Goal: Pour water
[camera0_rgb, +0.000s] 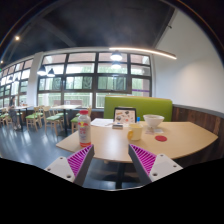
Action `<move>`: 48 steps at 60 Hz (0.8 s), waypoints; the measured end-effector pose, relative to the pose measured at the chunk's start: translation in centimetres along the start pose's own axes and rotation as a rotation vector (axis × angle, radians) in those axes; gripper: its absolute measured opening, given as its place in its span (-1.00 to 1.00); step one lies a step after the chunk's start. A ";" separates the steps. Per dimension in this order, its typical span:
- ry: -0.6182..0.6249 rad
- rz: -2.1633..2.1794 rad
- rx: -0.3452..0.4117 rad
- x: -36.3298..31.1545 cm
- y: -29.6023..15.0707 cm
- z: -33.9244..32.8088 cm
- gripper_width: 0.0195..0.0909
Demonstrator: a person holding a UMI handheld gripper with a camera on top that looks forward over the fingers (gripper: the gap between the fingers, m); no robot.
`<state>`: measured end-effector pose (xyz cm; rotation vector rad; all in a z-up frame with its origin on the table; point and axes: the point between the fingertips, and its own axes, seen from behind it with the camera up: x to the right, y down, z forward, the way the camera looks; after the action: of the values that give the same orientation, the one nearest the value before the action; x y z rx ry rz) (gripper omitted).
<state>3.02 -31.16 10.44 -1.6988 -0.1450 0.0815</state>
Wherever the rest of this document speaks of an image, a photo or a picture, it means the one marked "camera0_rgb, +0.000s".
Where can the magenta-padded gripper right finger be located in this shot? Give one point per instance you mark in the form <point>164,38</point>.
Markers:
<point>145,159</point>

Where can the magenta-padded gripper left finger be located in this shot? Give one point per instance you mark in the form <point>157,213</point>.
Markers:
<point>79,160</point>

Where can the red-capped clear drink bottle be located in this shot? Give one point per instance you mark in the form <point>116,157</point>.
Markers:
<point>84,131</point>

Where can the flat round red coaster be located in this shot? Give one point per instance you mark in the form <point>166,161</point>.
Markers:
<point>161,138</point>

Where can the clear printed plastic packet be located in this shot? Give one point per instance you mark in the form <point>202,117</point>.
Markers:
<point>150,131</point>

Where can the pale yellow mug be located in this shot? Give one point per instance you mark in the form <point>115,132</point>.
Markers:
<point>136,131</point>

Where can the white footed bowl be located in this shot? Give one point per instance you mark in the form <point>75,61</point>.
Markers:
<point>153,120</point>

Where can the small blue-capped bottle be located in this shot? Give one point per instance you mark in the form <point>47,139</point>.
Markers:
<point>138,119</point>

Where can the small dark flat box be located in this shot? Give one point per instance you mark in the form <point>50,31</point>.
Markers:
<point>117,126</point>

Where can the white paper sheet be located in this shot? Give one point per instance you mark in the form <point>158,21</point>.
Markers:
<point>101,122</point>

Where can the group of green-seated wooden chairs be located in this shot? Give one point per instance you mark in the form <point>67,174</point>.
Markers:
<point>50,118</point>

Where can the green upholstered bench backrest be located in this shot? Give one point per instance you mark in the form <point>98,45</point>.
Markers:
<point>146,105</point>

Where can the light wooden dining table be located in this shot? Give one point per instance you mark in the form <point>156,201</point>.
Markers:
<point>65,107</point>

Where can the person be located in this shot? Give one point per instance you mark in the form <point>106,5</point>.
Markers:
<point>13,115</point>

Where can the long curved linear ceiling light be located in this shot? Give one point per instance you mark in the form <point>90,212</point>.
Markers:
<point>146,50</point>

